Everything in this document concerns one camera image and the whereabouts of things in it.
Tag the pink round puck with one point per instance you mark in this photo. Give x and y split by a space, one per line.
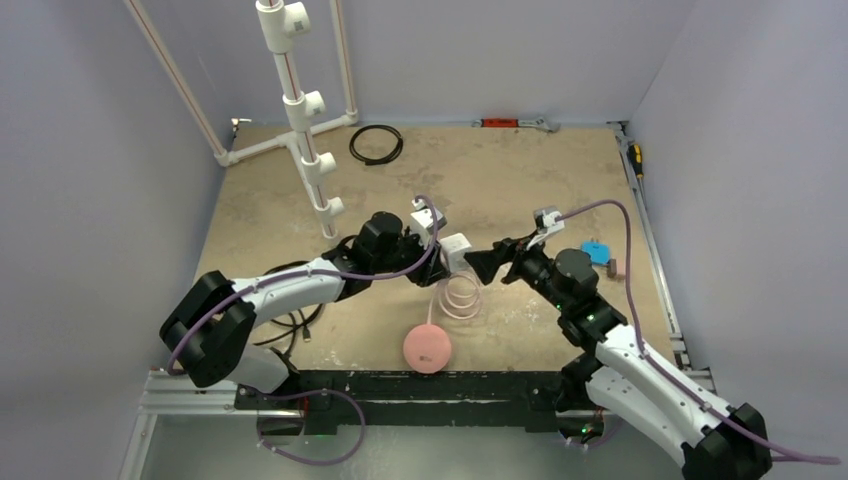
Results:
427 349

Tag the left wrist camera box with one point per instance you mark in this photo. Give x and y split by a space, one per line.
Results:
423 222

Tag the white cube socket adapter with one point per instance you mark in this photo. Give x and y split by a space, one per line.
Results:
453 250

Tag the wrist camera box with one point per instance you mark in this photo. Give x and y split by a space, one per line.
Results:
548 222
423 222

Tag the blue plug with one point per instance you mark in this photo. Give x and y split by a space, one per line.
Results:
599 253

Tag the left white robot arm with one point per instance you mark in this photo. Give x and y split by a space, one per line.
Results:
208 332

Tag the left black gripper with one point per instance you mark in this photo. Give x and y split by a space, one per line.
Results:
430 272

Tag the yellow black screwdriver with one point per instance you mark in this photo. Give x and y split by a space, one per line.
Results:
634 156

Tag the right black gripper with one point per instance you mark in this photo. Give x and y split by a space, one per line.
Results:
509 263

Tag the small pink brown plug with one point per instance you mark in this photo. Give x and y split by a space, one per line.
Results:
614 270

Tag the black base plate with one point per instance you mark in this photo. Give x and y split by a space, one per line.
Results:
536 401

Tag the red adjustable wrench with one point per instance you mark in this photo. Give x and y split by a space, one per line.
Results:
539 124

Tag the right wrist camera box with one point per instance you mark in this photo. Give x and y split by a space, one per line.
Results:
548 222

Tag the aluminium frame rail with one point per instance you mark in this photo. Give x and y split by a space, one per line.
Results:
703 378

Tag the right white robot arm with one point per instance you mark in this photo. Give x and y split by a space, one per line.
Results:
697 429

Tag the white PVC pipe frame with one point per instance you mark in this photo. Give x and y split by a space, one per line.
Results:
281 23

